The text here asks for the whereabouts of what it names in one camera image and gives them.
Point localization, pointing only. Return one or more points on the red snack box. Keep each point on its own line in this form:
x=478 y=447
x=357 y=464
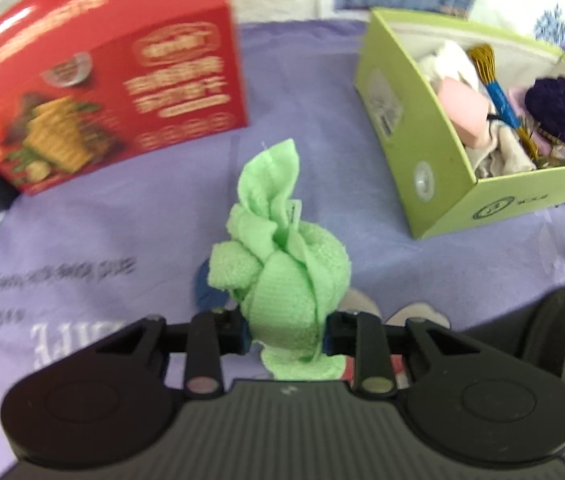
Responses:
x=112 y=85

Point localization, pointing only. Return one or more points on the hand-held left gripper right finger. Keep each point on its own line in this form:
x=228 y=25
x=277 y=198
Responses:
x=337 y=335

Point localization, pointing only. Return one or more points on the yellow black striped sock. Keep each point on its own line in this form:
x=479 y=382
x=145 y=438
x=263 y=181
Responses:
x=499 y=95

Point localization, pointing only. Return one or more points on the dark purple knit cloth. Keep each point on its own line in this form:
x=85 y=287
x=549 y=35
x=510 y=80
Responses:
x=554 y=107

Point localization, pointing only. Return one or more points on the salmon pink cloth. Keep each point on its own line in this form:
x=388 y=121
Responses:
x=462 y=110

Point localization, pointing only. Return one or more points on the purple floral bed sheet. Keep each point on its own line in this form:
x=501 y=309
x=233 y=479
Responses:
x=312 y=110

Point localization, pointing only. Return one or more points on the plain white sock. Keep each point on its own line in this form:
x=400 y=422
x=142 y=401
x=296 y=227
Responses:
x=499 y=152

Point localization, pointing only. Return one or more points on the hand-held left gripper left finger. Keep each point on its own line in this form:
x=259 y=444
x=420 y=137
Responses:
x=235 y=337

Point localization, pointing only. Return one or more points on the green cloth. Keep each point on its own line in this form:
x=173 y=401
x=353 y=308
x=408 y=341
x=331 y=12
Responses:
x=282 y=270

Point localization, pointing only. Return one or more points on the white sock yellow print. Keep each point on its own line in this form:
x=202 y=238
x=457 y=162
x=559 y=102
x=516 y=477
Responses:
x=450 y=62

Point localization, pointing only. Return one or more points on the green cardboard box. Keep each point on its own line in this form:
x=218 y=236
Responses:
x=412 y=150

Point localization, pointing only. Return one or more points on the green tassel sachet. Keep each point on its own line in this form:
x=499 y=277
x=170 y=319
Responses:
x=557 y=156

